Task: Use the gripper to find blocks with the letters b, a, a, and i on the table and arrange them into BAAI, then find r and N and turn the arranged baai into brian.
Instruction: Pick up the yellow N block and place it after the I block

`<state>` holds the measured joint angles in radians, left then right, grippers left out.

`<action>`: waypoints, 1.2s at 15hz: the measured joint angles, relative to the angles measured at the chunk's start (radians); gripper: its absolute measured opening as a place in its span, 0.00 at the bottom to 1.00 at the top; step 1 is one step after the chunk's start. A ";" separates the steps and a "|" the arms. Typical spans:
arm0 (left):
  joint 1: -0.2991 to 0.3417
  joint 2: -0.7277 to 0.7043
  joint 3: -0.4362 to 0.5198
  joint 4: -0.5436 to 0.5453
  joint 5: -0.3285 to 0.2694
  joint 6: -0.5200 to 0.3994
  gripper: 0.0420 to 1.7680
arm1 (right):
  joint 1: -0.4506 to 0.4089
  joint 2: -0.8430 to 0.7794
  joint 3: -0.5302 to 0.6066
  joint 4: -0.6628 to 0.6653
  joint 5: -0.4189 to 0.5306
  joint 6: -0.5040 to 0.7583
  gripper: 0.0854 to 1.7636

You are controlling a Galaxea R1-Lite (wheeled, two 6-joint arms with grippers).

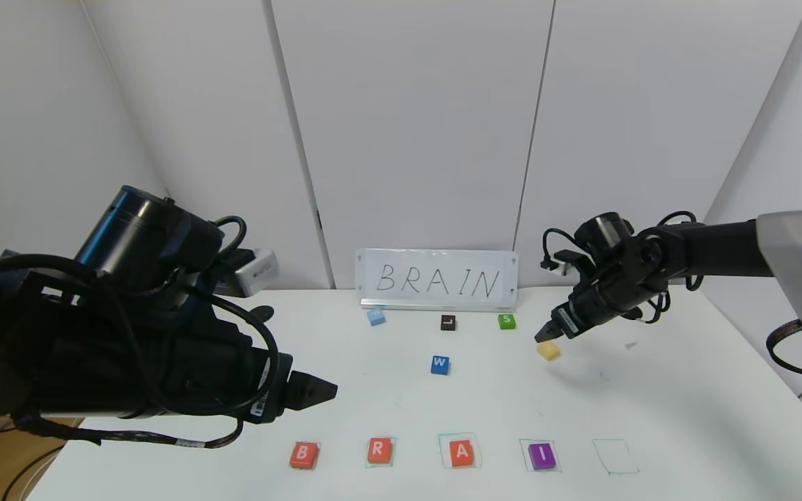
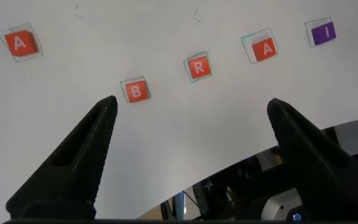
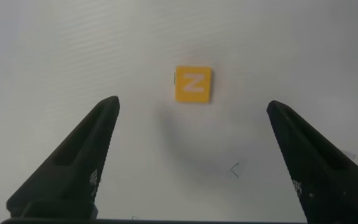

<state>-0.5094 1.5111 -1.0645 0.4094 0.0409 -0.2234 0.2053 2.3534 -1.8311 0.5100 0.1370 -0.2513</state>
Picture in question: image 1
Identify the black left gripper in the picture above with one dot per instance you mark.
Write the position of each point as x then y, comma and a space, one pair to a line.
270, 391

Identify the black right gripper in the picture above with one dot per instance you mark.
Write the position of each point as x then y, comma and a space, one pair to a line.
563, 320

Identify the orange letter R block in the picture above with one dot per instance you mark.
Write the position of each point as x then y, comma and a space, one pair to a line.
379, 450

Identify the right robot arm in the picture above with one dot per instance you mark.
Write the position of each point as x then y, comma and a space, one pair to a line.
721, 243

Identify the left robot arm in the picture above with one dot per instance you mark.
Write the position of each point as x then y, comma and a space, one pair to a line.
95, 348

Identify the yellow letter block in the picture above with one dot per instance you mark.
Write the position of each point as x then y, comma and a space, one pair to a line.
549, 352

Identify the green letter S block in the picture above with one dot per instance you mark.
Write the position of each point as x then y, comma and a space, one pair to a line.
507, 321

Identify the orange letter B block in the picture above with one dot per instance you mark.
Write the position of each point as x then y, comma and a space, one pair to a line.
304, 454

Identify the black round table grommet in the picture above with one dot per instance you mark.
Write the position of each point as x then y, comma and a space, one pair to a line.
262, 313

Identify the light blue letter block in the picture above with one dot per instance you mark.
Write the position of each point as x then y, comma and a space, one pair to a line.
376, 317

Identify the black letter L block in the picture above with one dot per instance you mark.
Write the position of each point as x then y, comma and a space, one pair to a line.
448, 323

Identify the blue letter W block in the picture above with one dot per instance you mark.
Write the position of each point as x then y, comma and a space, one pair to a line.
441, 364

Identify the purple letter I block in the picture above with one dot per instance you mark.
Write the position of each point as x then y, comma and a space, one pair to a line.
541, 455

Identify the white BRAIN sign board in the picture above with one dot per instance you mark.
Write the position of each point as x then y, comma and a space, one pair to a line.
436, 282

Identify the orange letter A block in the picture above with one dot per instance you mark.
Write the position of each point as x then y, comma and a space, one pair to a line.
461, 452

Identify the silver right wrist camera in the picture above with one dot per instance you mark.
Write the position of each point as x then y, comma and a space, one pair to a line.
571, 263

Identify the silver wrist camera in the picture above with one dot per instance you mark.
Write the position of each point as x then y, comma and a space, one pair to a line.
258, 273
571, 263

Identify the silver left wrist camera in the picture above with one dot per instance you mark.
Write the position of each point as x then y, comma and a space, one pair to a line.
258, 273

